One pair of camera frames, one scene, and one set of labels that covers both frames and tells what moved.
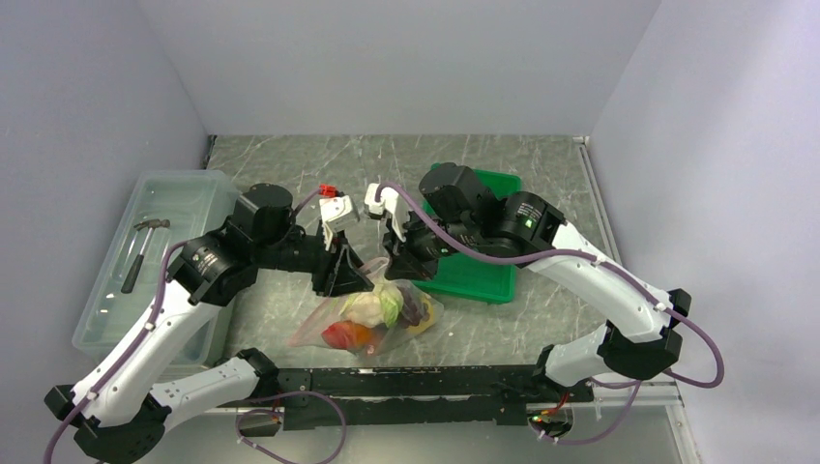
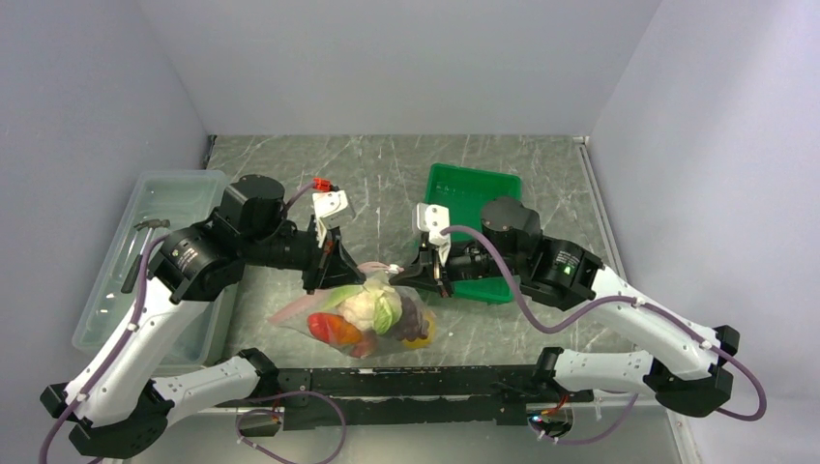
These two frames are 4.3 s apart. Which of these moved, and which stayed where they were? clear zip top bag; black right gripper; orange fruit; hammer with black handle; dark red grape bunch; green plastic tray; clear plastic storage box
Moved: dark red grape bunch; clear zip top bag; black right gripper; orange fruit
Stayed: clear plastic storage box; hammer with black handle; green plastic tray
